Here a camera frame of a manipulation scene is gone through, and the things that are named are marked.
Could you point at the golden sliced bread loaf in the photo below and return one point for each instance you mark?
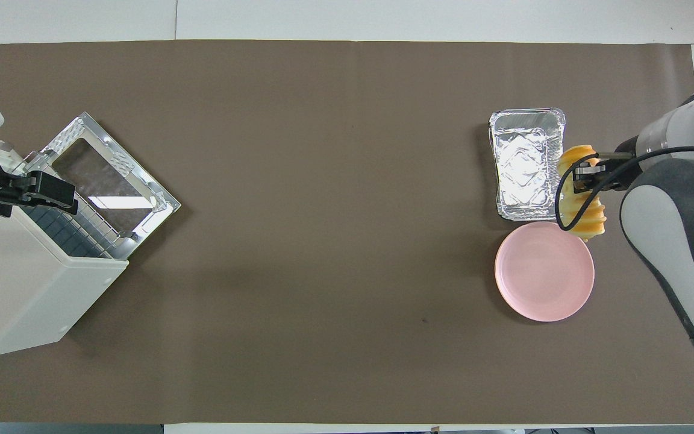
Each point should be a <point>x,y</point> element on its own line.
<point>591,220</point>

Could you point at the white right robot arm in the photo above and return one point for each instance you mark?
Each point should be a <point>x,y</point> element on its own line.
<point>666,253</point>

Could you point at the brown table mat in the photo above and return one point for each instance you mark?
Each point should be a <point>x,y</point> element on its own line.
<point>347,241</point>

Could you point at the pink round plate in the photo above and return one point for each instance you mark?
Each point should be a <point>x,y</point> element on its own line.
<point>544,271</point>

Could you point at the white toaster oven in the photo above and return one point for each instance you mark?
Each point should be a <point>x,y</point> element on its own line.
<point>15,289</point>

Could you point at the glass oven door metal frame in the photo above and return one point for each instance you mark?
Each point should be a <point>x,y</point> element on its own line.
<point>112,181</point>

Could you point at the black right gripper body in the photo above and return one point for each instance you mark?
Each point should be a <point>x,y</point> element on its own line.
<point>627,147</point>

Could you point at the aluminium foil tray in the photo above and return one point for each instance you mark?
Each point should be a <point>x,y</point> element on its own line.
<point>525,163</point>

